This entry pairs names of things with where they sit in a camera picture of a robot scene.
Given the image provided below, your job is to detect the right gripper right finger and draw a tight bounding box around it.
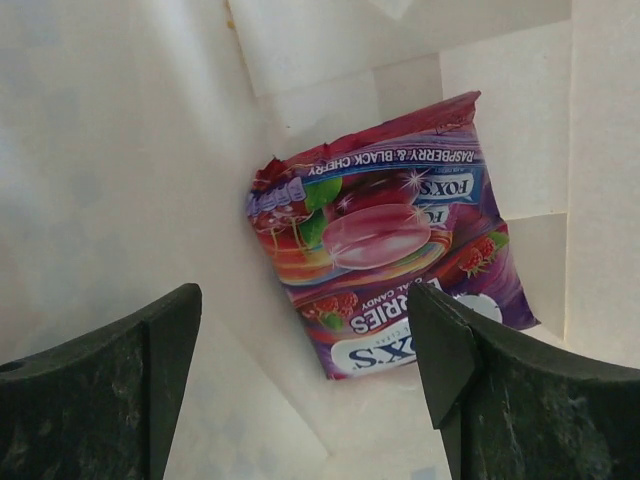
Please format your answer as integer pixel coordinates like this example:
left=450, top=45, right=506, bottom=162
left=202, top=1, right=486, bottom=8
left=408, top=285, right=639, bottom=479

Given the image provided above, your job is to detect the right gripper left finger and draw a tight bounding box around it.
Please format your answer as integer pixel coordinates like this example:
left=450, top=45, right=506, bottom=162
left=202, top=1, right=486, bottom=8
left=1, top=283, right=202, bottom=479

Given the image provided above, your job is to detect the purple berries snack pack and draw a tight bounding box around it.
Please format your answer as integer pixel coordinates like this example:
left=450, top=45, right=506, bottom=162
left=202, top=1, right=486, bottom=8
left=245, top=91, right=537, bottom=380

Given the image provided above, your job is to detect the blue checkered paper bag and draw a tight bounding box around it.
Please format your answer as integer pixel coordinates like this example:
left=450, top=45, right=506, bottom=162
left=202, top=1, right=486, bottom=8
left=1, top=1, right=639, bottom=479

